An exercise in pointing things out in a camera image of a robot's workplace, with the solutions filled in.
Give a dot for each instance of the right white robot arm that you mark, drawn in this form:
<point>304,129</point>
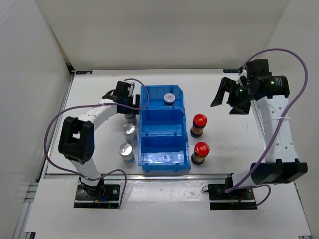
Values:
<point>279,163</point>

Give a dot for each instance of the small dark label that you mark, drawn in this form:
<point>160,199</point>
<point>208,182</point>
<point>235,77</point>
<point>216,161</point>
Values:
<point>230,71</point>
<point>89,72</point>

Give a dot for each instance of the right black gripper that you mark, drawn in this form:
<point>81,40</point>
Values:
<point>226,85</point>

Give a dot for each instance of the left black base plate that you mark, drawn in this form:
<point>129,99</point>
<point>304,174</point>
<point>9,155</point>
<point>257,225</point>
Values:
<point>108,196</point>

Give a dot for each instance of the silver-top bottle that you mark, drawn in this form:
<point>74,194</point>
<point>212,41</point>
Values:
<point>130,134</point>
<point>127,154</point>

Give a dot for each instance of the red-lid jar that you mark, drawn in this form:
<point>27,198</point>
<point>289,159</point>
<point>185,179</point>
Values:
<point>200,152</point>
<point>198,124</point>

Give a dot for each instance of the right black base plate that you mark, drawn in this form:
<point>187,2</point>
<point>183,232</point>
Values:
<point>242,199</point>

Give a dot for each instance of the blue three-compartment plastic bin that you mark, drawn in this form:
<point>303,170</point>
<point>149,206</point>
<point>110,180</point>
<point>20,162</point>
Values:
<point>163,139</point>

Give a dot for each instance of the white-lid jar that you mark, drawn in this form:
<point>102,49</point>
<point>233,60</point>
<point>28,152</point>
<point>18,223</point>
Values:
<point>169,99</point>
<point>131,118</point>

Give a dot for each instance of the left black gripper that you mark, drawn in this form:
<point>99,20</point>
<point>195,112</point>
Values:
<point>130,98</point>

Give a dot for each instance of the small dark label left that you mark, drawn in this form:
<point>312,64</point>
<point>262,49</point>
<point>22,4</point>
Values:
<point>89,72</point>

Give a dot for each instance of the small dark label right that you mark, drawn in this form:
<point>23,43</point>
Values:
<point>230,71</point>

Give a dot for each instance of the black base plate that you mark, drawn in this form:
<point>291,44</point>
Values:
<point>242,199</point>
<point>108,196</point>

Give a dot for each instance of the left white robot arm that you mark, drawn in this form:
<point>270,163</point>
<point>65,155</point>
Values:
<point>77,139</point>

